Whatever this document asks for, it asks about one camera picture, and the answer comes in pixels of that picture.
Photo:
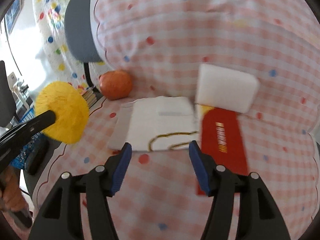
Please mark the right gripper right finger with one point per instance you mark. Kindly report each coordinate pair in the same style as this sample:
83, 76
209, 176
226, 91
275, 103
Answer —
259, 215

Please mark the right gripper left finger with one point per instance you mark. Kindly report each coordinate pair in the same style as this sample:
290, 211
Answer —
60, 214

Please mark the yellow foam fruit net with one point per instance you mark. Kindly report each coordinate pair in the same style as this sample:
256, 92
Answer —
70, 108

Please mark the person's left hand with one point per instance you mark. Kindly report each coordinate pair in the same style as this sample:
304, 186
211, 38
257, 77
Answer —
12, 199

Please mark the red flat box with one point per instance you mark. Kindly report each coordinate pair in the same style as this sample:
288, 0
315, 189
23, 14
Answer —
220, 137

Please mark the red apple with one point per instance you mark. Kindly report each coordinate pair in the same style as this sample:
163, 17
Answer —
115, 85

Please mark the black office chair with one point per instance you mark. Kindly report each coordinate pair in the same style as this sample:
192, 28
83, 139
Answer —
79, 36

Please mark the white tissue pack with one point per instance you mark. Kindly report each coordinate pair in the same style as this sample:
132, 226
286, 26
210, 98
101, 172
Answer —
155, 124

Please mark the white sponge block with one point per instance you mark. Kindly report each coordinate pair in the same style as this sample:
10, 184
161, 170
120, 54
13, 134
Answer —
225, 88

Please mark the polka dot sheet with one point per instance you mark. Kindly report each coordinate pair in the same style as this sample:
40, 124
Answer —
50, 19

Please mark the pink checkered cloth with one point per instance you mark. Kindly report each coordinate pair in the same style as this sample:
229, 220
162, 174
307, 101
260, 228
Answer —
262, 55

